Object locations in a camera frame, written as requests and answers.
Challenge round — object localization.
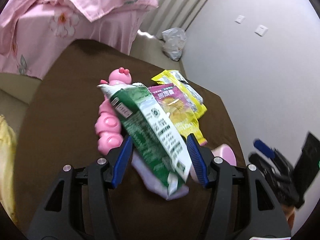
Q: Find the green snack bag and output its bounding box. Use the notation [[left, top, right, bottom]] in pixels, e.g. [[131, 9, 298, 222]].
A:
[[98, 83, 191, 199]]

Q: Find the lilac tissue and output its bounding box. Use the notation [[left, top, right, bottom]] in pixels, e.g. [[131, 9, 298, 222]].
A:
[[131, 150, 189, 200]]

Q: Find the yellow purple chip bag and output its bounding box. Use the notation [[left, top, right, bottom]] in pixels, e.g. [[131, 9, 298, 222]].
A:
[[149, 70, 207, 145]]

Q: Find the yellow plastic trash bag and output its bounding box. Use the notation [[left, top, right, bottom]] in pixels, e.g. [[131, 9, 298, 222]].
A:
[[0, 115, 18, 225]]

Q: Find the right hand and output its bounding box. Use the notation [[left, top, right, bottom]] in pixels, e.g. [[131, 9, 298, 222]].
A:
[[281, 204, 295, 230]]

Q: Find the pink plastic cup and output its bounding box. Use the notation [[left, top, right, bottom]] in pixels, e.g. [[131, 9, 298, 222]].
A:
[[190, 144, 237, 183]]

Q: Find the pink caterpillar toy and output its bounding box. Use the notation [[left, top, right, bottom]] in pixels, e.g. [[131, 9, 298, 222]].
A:
[[94, 67, 132, 155]]

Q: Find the white plastic bag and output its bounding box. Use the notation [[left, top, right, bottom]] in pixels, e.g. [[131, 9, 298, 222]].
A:
[[162, 28, 187, 61]]

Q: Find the striped beige curtain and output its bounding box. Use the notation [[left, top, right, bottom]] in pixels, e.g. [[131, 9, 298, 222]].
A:
[[140, 0, 208, 38]]

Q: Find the pink floral bed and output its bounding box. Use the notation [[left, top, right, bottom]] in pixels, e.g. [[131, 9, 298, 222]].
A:
[[1, 3, 155, 79]]

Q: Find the white wall socket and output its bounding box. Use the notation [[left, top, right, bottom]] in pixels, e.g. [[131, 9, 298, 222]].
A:
[[254, 25, 268, 37]]

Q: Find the white wall switch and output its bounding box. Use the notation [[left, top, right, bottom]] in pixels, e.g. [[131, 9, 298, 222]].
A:
[[235, 15, 245, 24]]

